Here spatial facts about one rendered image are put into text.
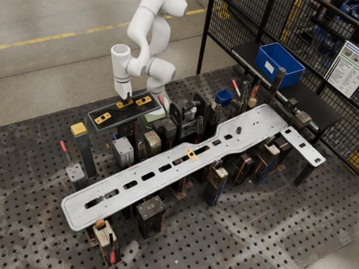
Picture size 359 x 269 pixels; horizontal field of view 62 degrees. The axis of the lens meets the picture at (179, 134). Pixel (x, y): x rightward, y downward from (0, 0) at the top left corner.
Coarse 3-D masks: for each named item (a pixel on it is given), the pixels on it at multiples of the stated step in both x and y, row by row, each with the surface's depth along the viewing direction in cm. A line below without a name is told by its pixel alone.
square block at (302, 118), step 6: (300, 114) 186; (306, 114) 186; (294, 120) 187; (300, 120) 183; (306, 120) 183; (288, 126) 194; (294, 126) 190; (300, 126) 185; (288, 132) 196; (300, 132) 193
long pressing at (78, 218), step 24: (240, 120) 186; (264, 120) 188; (192, 144) 171; (240, 144) 175; (144, 168) 159; (192, 168) 162; (96, 192) 148; (120, 192) 149; (144, 192) 151; (72, 216) 140; (96, 216) 141
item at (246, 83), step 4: (244, 84) 175; (248, 84) 176; (244, 88) 177; (248, 88) 174; (244, 92) 181; (240, 96) 183; (244, 96) 184; (240, 100) 184; (244, 100) 186; (244, 104) 187
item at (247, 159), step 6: (240, 156) 172; (246, 156) 171; (240, 162) 174; (246, 162) 168; (252, 162) 169; (240, 168) 176; (246, 168) 171; (234, 174) 186; (240, 174) 180; (228, 180) 193; (234, 180) 188; (240, 180) 186; (234, 186) 190
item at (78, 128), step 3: (78, 123) 153; (81, 123) 153; (72, 126) 152; (75, 126) 152; (78, 126) 152; (81, 126) 152; (72, 129) 151; (75, 129) 151; (78, 129) 151; (81, 129) 151; (84, 129) 151; (75, 132) 150; (78, 132) 150; (81, 132) 151; (75, 135) 150
